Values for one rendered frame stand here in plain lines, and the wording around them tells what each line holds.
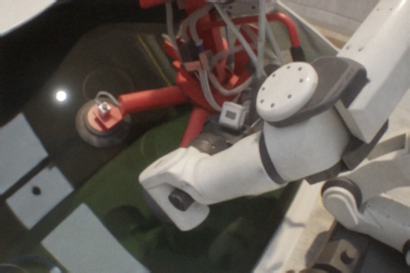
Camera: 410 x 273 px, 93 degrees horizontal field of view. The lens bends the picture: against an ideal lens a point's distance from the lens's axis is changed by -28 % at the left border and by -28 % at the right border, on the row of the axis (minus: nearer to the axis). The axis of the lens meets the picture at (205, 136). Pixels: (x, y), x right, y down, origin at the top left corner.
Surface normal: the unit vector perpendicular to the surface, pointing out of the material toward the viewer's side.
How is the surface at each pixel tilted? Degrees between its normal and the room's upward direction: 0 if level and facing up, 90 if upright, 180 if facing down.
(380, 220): 90
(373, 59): 42
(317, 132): 67
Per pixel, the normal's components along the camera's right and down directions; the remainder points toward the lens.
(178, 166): -0.04, -0.63
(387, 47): -0.39, -0.19
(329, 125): 0.31, 0.29
